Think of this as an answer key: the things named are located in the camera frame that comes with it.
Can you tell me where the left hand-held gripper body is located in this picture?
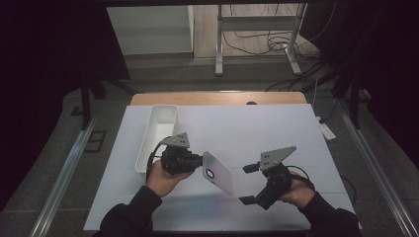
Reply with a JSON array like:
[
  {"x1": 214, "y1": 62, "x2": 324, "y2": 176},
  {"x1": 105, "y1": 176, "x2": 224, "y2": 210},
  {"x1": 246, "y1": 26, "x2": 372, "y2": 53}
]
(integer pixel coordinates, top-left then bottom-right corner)
[{"x1": 160, "y1": 131, "x2": 199, "y2": 176}]

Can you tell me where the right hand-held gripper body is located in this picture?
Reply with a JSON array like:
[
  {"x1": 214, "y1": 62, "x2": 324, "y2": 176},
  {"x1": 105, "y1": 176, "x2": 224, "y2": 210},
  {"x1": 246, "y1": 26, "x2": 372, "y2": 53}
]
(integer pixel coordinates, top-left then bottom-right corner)
[{"x1": 254, "y1": 145, "x2": 297, "y2": 211}]

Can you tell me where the iridescent phone case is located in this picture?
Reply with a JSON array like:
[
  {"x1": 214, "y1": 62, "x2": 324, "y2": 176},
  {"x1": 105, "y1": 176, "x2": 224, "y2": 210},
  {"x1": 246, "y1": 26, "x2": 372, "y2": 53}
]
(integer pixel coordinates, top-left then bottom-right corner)
[{"x1": 201, "y1": 151, "x2": 235, "y2": 198}]

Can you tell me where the white plastic bin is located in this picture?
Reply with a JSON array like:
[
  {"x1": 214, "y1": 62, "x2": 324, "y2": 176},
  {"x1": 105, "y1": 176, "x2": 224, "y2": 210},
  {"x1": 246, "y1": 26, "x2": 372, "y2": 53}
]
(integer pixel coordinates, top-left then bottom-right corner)
[{"x1": 134, "y1": 104, "x2": 179, "y2": 175}]

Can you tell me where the person's left hand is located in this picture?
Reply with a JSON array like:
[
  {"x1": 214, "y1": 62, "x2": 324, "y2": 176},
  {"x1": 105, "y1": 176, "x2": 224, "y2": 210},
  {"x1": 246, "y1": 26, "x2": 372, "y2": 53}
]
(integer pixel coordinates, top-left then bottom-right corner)
[{"x1": 145, "y1": 160, "x2": 196, "y2": 198}]

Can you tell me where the person's right hand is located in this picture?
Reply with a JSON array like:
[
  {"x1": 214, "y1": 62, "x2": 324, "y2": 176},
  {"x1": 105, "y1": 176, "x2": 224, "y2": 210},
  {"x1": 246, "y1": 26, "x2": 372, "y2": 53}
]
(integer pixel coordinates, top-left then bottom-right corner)
[{"x1": 279, "y1": 170, "x2": 316, "y2": 209}]

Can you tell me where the white table cover sheet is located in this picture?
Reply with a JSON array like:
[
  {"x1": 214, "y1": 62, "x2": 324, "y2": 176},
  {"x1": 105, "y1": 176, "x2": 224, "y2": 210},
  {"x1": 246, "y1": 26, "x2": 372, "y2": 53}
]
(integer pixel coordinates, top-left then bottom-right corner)
[{"x1": 83, "y1": 103, "x2": 363, "y2": 232}]

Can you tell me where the wooden table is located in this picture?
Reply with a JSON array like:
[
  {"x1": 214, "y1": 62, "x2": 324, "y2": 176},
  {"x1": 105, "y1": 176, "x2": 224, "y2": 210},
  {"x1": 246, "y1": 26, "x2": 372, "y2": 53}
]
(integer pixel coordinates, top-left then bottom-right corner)
[{"x1": 129, "y1": 91, "x2": 308, "y2": 107}]

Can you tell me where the white power strip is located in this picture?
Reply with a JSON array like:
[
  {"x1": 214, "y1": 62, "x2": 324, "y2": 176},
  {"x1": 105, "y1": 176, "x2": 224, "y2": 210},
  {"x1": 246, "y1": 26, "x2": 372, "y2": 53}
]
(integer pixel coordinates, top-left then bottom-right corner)
[{"x1": 315, "y1": 116, "x2": 337, "y2": 141}]

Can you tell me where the black floor plate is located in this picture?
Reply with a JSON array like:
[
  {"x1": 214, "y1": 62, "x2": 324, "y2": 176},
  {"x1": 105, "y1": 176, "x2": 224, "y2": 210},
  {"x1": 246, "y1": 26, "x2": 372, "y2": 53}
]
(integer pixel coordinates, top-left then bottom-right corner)
[{"x1": 83, "y1": 129, "x2": 108, "y2": 154}]

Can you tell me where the black stand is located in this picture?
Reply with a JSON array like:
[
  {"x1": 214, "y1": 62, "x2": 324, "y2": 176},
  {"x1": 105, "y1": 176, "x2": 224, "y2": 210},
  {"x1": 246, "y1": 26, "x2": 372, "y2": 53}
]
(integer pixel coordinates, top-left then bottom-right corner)
[{"x1": 79, "y1": 63, "x2": 136, "y2": 131}]

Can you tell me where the grey metal stand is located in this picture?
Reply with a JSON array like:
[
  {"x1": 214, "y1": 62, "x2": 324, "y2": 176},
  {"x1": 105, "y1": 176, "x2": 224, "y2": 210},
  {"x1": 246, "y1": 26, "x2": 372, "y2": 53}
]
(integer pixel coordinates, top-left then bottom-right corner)
[{"x1": 214, "y1": 3, "x2": 308, "y2": 78}]

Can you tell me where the white cabinet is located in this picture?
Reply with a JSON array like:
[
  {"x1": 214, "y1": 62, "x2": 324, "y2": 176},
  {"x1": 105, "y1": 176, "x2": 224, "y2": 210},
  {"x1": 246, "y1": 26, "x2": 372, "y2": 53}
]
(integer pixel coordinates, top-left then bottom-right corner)
[{"x1": 106, "y1": 4, "x2": 196, "y2": 57}]

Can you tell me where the dark curtain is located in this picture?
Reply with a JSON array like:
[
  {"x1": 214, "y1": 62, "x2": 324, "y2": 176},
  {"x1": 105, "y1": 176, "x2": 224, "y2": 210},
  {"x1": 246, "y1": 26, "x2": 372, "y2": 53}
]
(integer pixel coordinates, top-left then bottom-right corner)
[
  {"x1": 300, "y1": 0, "x2": 419, "y2": 169},
  {"x1": 0, "y1": 0, "x2": 131, "y2": 211}
]

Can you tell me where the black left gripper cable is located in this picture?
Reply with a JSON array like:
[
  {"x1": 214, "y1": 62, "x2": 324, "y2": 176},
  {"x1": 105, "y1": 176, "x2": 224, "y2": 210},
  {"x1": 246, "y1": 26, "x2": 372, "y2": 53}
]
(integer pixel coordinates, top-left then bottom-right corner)
[{"x1": 145, "y1": 135, "x2": 173, "y2": 183}]

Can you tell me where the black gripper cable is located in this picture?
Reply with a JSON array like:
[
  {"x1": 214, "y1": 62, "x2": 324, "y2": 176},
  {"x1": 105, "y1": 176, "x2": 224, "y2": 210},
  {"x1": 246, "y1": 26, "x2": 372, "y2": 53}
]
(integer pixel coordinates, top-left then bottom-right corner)
[
  {"x1": 285, "y1": 165, "x2": 316, "y2": 192},
  {"x1": 145, "y1": 135, "x2": 173, "y2": 183}
]

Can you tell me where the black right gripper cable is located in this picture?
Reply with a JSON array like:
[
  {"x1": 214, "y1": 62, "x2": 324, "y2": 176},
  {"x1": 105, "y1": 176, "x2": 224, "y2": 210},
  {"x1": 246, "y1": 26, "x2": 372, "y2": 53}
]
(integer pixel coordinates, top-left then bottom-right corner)
[{"x1": 285, "y1": 165, "x2": 316, "y2": 192}]

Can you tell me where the thin black cable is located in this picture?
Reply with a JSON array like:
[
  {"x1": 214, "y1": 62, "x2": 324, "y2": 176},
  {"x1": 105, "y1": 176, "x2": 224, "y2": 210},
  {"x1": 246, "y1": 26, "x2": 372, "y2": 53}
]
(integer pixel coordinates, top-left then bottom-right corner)
[{"x1": 340, "y1": 175, "x2": 359, "y2": 205}]

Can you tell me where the aluminium rail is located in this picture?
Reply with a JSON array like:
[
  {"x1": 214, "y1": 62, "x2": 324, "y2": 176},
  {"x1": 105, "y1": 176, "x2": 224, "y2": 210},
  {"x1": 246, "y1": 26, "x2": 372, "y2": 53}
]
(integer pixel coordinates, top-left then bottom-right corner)
[
  {"x1": 30, "y1": 117, "x2": 98, "y2": 237},
  {"x1": 336, "y1": 98, "x2": 419, "y2": 237}
]

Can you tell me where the tangle of black floor cables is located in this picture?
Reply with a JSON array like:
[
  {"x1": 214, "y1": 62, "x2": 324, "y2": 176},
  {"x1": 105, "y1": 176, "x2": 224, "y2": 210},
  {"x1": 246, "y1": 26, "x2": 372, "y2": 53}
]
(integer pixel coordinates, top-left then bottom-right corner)
[{"x1": 221, "y1": 3, "x2": 339, "y2": 93}]

